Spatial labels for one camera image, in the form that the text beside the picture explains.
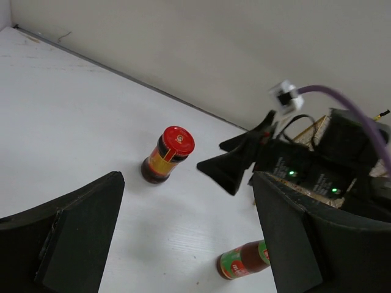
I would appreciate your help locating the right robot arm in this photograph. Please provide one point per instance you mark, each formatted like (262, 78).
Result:
(334, 167)

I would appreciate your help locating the red lid chili sauce jar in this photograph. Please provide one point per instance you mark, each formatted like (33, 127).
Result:
(173, 147)

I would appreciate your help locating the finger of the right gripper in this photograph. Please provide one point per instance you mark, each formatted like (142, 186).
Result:
(231, 144)
(227, 170)

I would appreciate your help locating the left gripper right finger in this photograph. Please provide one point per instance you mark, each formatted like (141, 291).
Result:
(314, 247)

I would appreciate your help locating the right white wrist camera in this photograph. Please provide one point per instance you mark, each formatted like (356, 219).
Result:
(287, 98)

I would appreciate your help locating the clear oil bottle gold spout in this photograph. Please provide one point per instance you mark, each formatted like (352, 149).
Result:
(382, 114)

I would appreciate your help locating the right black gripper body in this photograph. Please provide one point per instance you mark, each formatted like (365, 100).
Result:
(284, 160)

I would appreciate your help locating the yellow cap sauce bottle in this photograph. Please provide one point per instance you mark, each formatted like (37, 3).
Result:
(244, 260)

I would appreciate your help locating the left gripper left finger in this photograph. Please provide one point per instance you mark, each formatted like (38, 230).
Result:
(62, 245)

